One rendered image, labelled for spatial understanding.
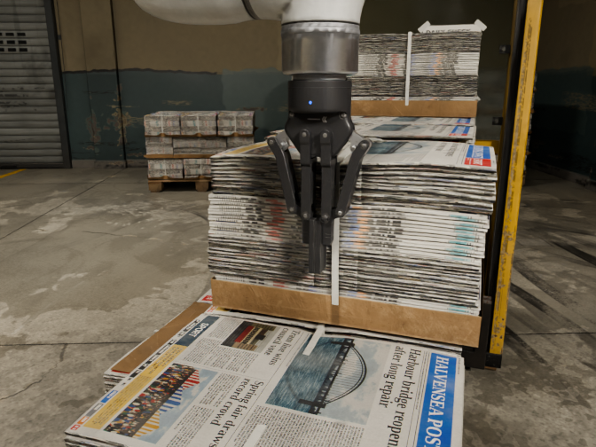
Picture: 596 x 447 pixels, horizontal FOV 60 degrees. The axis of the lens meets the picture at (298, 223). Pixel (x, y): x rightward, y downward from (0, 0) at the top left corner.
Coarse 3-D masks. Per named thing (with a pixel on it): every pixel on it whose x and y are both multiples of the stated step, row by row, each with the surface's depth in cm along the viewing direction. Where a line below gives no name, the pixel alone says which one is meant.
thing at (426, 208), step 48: (432, 144) 83; (384, 192) 64; (432, 192) 62; (480, 192) 60; (384, 240) 65; (432, 240) 63; (480, 240) 61; (384, 288) 66; (432, 288) 64; (480, 288) 69
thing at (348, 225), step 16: (384, 144) 84; (320, 176) 66; (320, 192) 67; (320, 208) 67; (352, 208) 66; (352, 224) 66; (352, 240) 66; (352, 256) 67; (352, 272) 67; (320, 288) 70; (352, 288) 68
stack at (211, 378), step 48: (192, 336) 68; (240, 336) 68; (288, 336) 69; (336, 336) 69; (384, 336) 69; (144, 384) 58; (192, 384) 58; (240, 384) 58; (288, 384) 58; (336, 384) 58; (384, 384) 58; (432, 384) 58; (96, 432) 50; (144, 432) 50; (192, 432) 50; (240, 432) 50; (288, 432) 50; (336, 432) 50; (384, 432) 50; (432, 432) 50
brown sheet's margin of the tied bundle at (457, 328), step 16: (368, 304) 68; (384, 304) 67; (368, 320) 68; (384, 320) 67; (400, 320) 67; (416, 320) 66; (432, 320) 65; (448, 320) 64; (464, 320) 64; (480, 320) 63; (416, 336) 67; (432, 336) 66; (448, 336) 65; (464, 336) 64
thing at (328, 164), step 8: (320, 136) 60; (328, 136) 60; (320, 144) 60; (328, 144) 60; (328, 152) 60; (320, 160) 61; (328, 160) 61; (336, 160) 63; (328, 168) 61; (328, 176) 62; (328, 184) 62; (328, 192) 62; (328, 200) 62; (328, 208) 63; (328, 216) 63
